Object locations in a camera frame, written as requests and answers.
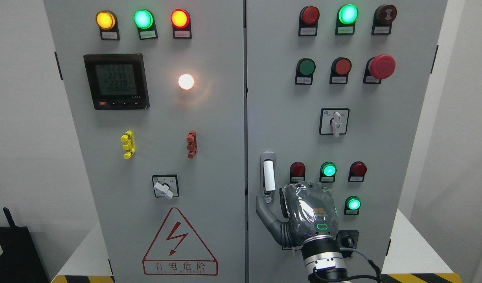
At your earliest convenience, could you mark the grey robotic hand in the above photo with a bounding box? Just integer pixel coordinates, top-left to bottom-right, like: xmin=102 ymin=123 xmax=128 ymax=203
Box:
xmin=256 ymin=182 xmax=339 ymax=248

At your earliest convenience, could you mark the silver door handle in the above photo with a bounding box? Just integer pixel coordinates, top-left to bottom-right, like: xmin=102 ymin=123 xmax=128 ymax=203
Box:
xmin=259 ymin=152 xmax=276 ymax=204

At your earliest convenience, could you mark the grey right cabinet door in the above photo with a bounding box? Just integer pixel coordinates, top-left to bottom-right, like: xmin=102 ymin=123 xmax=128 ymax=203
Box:
xmin=246 ymin=0 xmax=447 ymax=283

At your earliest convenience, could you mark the grey cabinet door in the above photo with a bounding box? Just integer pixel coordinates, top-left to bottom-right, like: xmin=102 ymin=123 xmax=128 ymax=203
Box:
xmin=44 ymin=0 xmax=246 ymax=283
xmin=246 ymin=0 xmax=447 ymax=283

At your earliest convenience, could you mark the grey left cabinet door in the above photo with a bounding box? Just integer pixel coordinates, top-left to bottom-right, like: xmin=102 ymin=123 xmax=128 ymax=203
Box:
xmin=44 ymin=0 xmax=246 ymax=283

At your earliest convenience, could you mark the dark red lamp middle left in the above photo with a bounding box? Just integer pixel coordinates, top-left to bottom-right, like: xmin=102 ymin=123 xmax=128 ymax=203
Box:
xmin=290 ymin=162 xmax=306 ymax=183

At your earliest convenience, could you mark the dark red lamp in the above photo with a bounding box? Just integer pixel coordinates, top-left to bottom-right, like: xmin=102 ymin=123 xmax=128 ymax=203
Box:
xmin=290 ymin=162 xmax=306 ymax=183
xmin=348 ymin=161 xmax=368 ymax=182

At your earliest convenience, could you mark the green lit lamp lower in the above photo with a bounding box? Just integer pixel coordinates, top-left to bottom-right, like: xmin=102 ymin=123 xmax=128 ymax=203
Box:
xmin=344 ymin=196 xmax=362 ymax=215

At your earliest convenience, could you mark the green lit lamp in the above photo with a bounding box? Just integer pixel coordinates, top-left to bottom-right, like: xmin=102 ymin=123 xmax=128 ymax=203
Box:
xmin=344 ymin=196 xmax=362 ymax=215
xmin=335 ymin=4 xmax=359 ymax=35
xmin=319 ymin=162 xmax=337 ymax=183

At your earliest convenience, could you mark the green lit lamp middle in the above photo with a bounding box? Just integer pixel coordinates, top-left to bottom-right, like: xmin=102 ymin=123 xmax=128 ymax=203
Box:
xmin=319 ymin=162 xmax=337 ymax=183

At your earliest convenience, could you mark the dark red lamp middle right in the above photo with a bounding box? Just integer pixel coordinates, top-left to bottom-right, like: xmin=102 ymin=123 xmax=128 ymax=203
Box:
xmin=348 ymin=161 xmax=368 ymax=182

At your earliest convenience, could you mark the red electric warning sticker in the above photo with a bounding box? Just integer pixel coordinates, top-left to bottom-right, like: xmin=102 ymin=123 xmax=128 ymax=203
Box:
xmin=142 ymin=207 xmax=218 ymax=276

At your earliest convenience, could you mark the red terminal connector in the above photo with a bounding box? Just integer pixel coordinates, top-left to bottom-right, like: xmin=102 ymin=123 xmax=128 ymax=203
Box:
xmin=186 ymin=130 xmax=198 ymax=159

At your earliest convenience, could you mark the green push button upper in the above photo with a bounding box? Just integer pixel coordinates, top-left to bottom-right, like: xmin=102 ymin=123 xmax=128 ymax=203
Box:
xmin=295 ymin=58 xmax=316 ymax=85

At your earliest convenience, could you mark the red push button upper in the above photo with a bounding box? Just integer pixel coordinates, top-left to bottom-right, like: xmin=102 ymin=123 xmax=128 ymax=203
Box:
xmin=329 ymin=57 xmax=352 ymax=85

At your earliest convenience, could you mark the red emergency stop button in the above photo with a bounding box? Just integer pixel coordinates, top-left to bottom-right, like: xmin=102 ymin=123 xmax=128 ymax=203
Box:
xmin=363 ymin=54 xmax=397 ymax=84

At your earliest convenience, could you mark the white glowing lamp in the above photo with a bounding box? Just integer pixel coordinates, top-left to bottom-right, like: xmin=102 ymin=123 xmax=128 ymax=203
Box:
xmin=178 ymin=74 xmax=195 ymax=90

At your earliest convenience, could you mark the red lamp top right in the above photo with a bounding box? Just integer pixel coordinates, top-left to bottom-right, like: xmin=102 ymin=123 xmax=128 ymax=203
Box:
xmin=298 ymin=6 xmax=320 ymax=37

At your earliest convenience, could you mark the yellow terminal connector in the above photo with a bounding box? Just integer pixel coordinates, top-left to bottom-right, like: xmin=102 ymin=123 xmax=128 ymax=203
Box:
xmin=120 ymin=130 xmax=136 ymax=160

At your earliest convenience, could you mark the green lit lamp top right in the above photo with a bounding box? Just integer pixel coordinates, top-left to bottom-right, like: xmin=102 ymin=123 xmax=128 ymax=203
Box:
xmin=335 ymin=4 xmax=359 ymax=35

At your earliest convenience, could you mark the dark red buzzer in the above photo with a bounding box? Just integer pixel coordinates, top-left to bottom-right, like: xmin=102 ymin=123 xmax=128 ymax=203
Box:
xmin=372 ymin=5 xmax=397 ymax=35

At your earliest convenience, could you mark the black digital power meter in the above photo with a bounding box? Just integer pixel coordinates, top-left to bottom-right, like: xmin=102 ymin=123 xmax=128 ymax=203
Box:
xmin=83 ymin=53 xmax=150 ymax=110

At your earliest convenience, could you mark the red indicator lamp top left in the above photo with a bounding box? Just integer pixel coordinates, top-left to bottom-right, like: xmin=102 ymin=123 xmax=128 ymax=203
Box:
xmin=170 ymin=8 xmax=192 ymax=39

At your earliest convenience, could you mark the green indicator lamp top left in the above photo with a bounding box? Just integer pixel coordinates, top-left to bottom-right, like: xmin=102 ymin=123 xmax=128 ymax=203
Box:
xmin=133 ymin=9 xmax=158 ymax=40

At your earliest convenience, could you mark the yellow indicator lamp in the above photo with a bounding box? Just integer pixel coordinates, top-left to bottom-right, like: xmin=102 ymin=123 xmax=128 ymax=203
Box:
xmin=96 ymin=10 xmax=120 ymax=40

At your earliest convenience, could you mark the black box with antenna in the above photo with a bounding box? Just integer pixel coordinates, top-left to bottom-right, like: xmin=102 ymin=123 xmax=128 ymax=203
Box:
xmin=0 ymin=207 xmax=49 ymax=283

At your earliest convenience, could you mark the white selector switch lower right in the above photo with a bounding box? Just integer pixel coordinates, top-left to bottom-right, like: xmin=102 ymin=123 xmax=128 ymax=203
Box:
xmin=281 ymin=245 xmax=302 ymax=257

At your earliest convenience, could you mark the white selector switch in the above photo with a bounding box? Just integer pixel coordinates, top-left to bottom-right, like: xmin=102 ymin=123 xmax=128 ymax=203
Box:
xmin=319 ymin=108 xmax=350 ymax=137
xmin=281 ymin=245 xmax=302 ymax=257

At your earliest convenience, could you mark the black rotary knob switch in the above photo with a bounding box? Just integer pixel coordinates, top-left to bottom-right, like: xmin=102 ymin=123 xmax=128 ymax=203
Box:
xmin=336 ymin=230 xmax=359 ymax=249

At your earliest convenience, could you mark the white selector switch upper right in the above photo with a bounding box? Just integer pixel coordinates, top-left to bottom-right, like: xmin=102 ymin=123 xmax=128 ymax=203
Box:
xmin=319 ymin=108 xmax=350 ymax=137

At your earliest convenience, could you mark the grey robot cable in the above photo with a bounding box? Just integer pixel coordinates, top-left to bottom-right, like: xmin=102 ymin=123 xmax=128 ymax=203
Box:
xmin=339 ymin=247 xmax=383 ymax=283

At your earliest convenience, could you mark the white selector switch left door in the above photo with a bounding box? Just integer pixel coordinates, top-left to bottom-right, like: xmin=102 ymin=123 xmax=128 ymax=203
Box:
xmin=151 ymin=174 xmax=180 ymax=200

